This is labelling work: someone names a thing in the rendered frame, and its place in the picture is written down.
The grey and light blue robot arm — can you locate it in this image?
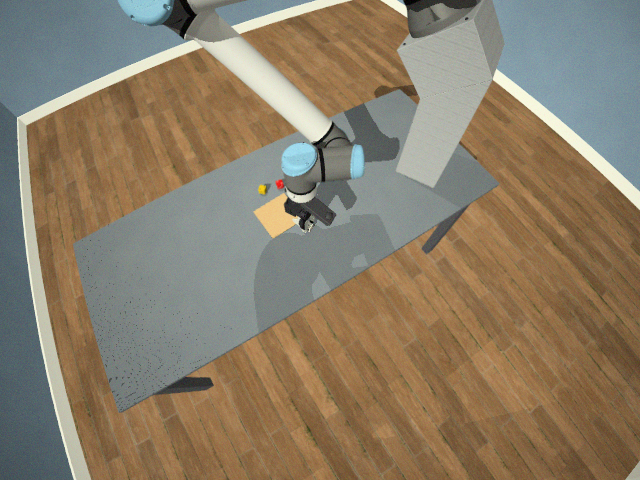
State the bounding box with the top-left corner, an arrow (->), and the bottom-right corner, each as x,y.
118,0 -> 477,226

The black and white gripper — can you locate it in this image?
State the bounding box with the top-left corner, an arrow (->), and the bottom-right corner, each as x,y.
284,197 -> 315,233

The tan flat mat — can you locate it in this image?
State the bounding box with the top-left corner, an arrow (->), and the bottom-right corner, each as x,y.
254,193 -> 298,238

